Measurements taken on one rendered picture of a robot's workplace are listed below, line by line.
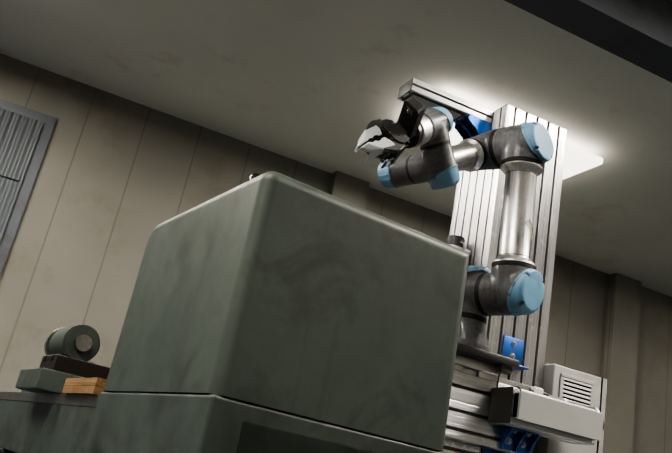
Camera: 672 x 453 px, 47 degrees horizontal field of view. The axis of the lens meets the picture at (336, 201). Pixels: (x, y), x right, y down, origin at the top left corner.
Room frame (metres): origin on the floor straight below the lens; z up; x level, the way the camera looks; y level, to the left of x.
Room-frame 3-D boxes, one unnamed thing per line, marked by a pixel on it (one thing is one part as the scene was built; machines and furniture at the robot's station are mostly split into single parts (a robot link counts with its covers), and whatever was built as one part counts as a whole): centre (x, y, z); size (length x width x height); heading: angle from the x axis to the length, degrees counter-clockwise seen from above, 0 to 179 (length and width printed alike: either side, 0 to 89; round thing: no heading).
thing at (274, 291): (1.59, 0.06, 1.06); 0.59 x 0.48 x 0.39; 29
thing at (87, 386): (2.14, 0.40, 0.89); 0.36 x 0.30 x 0.04; 119
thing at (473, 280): (2.02, -0.41, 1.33); 0.13 x 0.12 x 0.14; 42
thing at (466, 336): (2.03, -0.41, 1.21); 0.15 x 0.15 x 0.10
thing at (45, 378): (2.50, 0.56, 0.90); 0.53 x 0.30 x 0.06; 119
